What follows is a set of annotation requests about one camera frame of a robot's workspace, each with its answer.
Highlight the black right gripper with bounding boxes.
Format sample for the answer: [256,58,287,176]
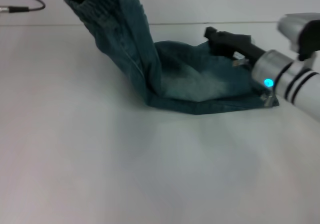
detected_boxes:
[203,26,266,65]

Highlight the blue denim shorts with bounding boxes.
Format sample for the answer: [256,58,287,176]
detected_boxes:
[62,0,280,116]

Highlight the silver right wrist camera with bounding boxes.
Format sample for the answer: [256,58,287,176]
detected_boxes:
[276,12,320,61]

